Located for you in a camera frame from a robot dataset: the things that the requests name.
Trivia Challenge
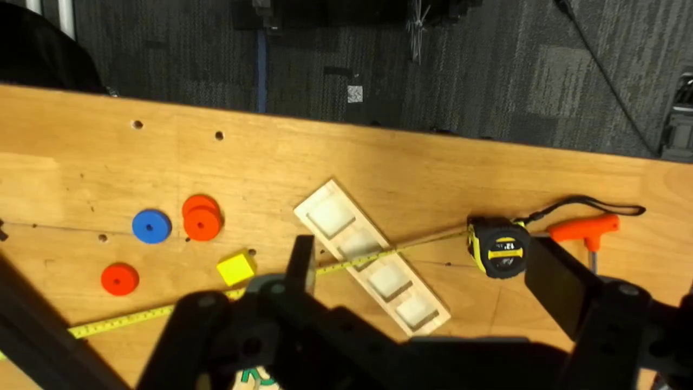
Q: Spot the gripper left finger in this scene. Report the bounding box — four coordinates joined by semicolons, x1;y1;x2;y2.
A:
135;236;407;390

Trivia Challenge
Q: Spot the orange handled hex key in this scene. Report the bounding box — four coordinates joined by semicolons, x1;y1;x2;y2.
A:
548;213;621;274

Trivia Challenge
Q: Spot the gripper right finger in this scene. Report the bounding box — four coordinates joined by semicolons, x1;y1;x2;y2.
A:
524;237;693;390

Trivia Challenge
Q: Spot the orange ring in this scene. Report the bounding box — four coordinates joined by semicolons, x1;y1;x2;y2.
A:
181;194;221;218
101;263;140;297
184;208;224;242

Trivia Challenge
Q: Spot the blue ring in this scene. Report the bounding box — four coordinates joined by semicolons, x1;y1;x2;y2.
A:
132;209;173;244

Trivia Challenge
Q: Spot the black cable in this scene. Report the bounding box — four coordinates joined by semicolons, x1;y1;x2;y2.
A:
553;0;662;159

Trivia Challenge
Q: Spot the wooden tray with four slots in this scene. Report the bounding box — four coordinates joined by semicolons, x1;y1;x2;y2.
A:
293;178;452;337

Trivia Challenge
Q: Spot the yellow and black tape measure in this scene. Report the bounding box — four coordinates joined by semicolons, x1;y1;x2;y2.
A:
0;196;646;361

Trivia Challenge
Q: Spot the black metal bar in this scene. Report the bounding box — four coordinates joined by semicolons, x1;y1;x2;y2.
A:
0;253;132;390

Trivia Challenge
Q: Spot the yellow block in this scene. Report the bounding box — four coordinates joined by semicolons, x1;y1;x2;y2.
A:
216;249;258;287

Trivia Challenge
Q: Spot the paper with green print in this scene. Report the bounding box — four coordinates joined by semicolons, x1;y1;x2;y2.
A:
233;367;283;390

